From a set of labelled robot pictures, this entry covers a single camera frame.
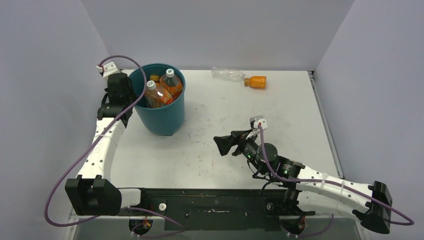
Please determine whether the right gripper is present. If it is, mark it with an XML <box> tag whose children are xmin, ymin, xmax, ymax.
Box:
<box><xmin>214</xmin><ymin>128</ymin><xmax>268</xmax><ymax>175</ymax></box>

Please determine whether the orange juice bottle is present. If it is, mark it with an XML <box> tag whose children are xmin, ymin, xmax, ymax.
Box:
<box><xmin>149</xmin><ymin>74</ymin><xmax>161</xmax><ymax>86</ymax></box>
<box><xmin>244</xmin><ymin>76</ymin><xmax>267</xmax><ymax>89</ymax></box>

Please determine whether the clear crushed bottle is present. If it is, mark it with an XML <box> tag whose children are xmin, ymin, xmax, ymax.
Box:
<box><xmin>211</xmin><ymin>66</ymin><xmax>246</xmax><ymax>82</ymax></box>

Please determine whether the large orange tea bottle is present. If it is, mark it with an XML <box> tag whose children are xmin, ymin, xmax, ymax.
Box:
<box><xmin>159</xmin><ymin>68</ymin><xmax>184</xmax><ymax>100</ymax></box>

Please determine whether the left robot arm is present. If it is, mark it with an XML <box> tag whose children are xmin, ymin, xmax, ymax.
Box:
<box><xmin>65</xmin><ymin>72</ymin><xmax>149</xmax><ymax>216</ymax></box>

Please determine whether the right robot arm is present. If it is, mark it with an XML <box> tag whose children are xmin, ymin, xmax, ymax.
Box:
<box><xmin>213</xmin><ymin>130</ymin><xmax>393</xmax><ymax>234</ymax></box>

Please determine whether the teal plastic bin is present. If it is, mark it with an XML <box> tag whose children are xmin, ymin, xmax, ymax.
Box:
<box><xmin>134</xmin><ymin>63</ymin><xmax>186</xmax><ymax>136</ymax></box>

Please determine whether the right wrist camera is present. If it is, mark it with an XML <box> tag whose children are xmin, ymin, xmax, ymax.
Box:
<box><xmin>249</xmin><ymin>115</ymin><xmax>268</xmax><ymax>130</ymax></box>

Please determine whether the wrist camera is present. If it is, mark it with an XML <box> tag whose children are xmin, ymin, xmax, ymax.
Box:
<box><xmin>96</xmin><ymin>61</ymin><xmax>122</xmax><ymax>80</ymax></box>
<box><xmin>249</xmin><ymin>115</ymin><xmax>268</xmax><ymax>130</ymax></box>

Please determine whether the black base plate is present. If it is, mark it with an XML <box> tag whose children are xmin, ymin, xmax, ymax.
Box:
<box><xmin>135</xmin><ymin>188</ymin><xmax>315</xmax><ymax>231</ymax></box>

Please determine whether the aluminium frame rail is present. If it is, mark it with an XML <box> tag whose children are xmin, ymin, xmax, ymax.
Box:
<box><xmin>307</xmin><ymin>70</ymin><xmax>345</xmax><ymax>179</ymax></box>

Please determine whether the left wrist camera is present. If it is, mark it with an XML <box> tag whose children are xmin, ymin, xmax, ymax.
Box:
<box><xmin>96</xmin><ymin>61</ymin><xmax>122</xmax><ymax>80</ymax></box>

